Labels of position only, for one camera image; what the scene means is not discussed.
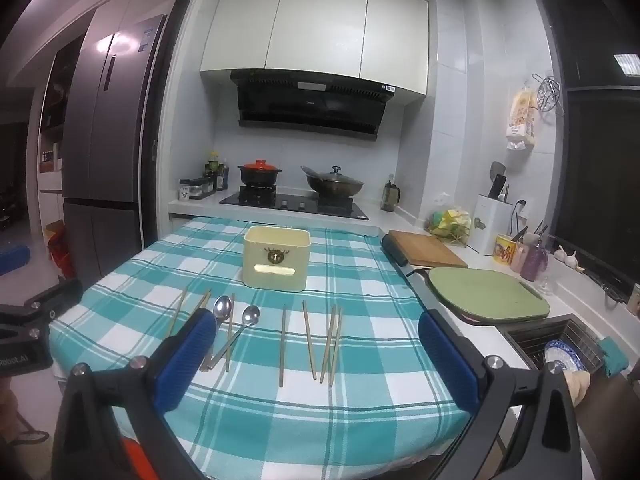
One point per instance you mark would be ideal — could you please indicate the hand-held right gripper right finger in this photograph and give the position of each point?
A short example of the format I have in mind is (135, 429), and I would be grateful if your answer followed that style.
(445, 360)

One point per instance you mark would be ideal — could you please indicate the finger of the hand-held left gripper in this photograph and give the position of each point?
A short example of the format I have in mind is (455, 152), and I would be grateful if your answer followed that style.
(57, 297)

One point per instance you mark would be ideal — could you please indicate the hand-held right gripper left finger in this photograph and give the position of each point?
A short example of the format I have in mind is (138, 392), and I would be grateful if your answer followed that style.
(182, 365)

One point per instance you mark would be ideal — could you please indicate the metal spoon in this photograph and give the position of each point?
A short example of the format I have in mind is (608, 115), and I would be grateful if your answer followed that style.
(222, 306)
(251, 314)

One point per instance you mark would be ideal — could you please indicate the cream plastic utensil holder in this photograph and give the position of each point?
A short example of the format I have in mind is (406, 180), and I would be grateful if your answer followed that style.
(265, 280)

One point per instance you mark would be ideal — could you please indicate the red plastic object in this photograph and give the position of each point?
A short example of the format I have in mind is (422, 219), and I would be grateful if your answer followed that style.
(65, 257)

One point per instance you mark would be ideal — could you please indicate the blue object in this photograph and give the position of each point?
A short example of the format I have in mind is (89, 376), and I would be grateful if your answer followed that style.
(12, 260)

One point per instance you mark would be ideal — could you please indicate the teal checkered tablecloth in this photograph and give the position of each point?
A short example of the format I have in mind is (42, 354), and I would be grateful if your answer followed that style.
(380, 360)

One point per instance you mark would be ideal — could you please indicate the green cutting board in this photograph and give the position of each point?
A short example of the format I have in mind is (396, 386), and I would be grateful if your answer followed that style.
(487, 295)

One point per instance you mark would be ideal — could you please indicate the kitchen sink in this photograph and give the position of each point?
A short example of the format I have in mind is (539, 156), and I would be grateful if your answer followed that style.
(530, 332)

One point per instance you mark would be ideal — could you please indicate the wooden cutting board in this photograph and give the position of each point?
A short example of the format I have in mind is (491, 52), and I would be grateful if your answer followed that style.
(427, 250)

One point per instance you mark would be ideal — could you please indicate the blue patterned plate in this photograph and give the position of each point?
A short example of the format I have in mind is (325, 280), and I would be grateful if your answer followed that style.
(562, 355)

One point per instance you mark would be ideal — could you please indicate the black oblong appliance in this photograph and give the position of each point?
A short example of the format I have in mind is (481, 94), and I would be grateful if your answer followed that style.
(395, 251)

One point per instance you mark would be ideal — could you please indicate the yellow printed mug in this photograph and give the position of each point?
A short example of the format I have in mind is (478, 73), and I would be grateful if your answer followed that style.
(504, 251)

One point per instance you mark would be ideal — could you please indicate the pink cup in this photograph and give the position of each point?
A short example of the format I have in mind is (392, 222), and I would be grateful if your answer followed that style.
(519, 259)

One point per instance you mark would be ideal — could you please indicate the small clear glass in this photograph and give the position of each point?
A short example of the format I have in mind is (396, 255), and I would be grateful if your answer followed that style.
(546, 285)

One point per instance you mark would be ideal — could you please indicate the purple cup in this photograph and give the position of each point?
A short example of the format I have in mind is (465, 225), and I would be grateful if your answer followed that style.
(534, 265)

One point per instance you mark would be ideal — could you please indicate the beige cloth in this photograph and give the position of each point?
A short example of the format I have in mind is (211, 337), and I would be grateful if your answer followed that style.
(579, 387)

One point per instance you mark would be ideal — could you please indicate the mesh bag of sponges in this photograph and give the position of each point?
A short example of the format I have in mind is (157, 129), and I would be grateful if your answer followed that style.
(450, 222)

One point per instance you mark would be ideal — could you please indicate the open storage shelf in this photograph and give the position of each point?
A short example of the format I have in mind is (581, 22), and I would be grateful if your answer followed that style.
(52, 160)

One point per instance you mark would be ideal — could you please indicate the white knife block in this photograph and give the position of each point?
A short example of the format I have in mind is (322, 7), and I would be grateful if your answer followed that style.
(492, 230)

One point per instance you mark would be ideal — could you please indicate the grey refrigerator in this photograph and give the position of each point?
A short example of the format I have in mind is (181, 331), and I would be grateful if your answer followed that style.
(115, 160)

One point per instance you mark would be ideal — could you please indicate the garlic bulb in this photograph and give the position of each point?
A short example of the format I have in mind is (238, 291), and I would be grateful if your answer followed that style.
(561, 254)
(571, 260)

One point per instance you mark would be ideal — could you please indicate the white seasoning shaker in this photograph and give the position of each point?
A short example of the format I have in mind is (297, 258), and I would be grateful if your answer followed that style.
(185, 191)

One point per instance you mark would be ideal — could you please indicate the teal cloth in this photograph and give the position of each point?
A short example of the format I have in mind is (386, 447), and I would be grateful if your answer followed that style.
(612, 355)

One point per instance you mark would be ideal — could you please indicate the glass pitcher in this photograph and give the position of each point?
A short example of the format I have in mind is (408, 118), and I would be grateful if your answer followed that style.
(390, 197)

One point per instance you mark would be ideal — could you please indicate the dark sauce bottle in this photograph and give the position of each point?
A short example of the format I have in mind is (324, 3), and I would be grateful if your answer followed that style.
(223, 177)

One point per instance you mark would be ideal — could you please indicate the yellow cap sauce bottle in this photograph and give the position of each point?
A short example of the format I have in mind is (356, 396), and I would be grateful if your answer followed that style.
(212, 172)

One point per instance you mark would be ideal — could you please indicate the black gas cooktop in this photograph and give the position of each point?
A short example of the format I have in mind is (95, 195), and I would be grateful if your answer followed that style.
(295, 204)

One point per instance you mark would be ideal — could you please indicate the black clay pot red lid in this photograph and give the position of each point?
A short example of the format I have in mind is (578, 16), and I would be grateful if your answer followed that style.
(259, 175)

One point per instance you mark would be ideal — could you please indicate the dark wok with lid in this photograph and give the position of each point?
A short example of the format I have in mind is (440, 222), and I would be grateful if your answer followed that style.
(332, 186)

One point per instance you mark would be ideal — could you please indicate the dark window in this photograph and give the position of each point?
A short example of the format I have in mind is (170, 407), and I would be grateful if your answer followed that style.
(600, 170)

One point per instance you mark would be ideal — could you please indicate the hanging plastic bag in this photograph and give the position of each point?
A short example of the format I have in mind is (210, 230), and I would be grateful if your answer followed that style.
(522, 120)

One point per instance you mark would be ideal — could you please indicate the black range hood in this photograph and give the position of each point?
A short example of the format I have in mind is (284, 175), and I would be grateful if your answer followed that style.
(310, 102)

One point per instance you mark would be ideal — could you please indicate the wall outlet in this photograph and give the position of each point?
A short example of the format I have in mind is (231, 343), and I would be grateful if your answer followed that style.
(521, 208)

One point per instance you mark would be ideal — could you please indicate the white wall cabinet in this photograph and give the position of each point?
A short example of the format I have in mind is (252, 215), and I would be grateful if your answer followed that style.
(315, 35)

